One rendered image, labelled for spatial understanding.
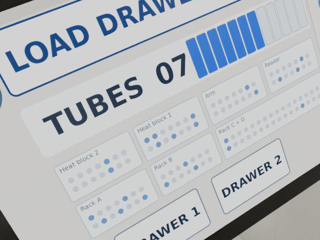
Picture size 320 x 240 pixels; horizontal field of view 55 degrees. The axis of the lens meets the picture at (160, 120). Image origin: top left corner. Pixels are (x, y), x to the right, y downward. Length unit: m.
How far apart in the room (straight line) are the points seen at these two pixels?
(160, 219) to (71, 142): 0.11
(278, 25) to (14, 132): 0.27
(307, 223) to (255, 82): 1.18
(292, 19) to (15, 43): 0.27
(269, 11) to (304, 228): 1.20
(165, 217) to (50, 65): 0.18
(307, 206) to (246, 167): 1.17
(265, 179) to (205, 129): 0.10
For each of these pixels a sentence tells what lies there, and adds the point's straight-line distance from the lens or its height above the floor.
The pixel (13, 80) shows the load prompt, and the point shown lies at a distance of 0.27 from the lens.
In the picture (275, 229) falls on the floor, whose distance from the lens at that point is 1.42.
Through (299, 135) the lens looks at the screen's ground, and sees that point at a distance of 0.38.
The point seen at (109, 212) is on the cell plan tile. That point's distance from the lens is 0.30.
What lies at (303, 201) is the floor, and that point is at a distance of 1.51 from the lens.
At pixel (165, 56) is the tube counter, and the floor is 1.12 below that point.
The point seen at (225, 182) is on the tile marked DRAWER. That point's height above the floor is 1.01.
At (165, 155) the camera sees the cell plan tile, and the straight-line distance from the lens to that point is 0.29.
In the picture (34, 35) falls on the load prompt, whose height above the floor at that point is 1.17.
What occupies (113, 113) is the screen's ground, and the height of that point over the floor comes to 1.10.
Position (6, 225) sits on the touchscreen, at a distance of 0.29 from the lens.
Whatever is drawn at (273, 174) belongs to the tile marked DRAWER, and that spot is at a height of 0.99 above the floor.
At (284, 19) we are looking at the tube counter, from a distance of 0.36.
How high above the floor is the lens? 1.31
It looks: 53 degrees down
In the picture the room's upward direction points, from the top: 6 degrees counter-clockwise
